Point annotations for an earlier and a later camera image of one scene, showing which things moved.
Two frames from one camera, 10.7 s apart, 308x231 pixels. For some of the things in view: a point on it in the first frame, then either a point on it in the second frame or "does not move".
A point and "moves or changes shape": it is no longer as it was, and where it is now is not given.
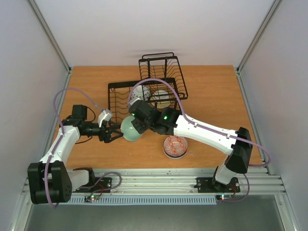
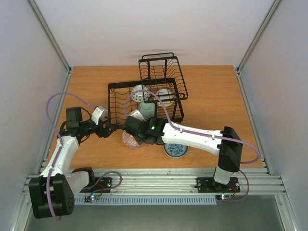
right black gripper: (138, 126) to (130, 126)
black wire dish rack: (162, 83) does not move
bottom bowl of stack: (174, 157) does not move
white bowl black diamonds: (141, 91) does not move
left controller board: (88, 198) does not move
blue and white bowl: (175, 147) to (130, 141)
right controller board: (223, 197) does not move
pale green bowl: (130, 133) moves or changes shape
